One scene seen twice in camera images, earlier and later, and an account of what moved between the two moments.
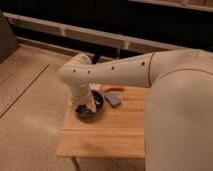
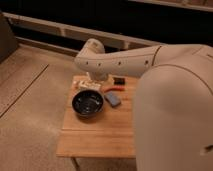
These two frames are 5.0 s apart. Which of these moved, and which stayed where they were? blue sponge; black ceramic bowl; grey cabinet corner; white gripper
Moved: white gripper
Stayed: black ceramic bowl; blue sponge; grey cabinet corner
